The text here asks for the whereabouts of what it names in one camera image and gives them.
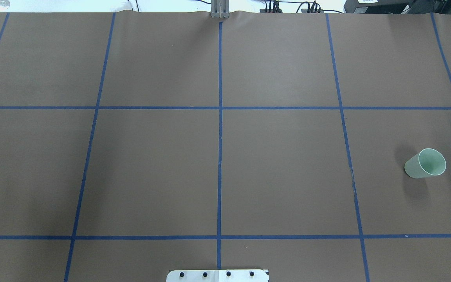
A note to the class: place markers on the green plastic cup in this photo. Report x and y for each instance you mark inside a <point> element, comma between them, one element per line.
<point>427,163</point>

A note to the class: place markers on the black box with label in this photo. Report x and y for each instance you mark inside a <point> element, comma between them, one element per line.
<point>375,6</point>

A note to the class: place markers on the aluminium frame post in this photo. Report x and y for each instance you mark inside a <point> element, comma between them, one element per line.
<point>220,9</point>

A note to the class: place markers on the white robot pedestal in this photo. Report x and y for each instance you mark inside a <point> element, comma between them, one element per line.
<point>219,275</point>

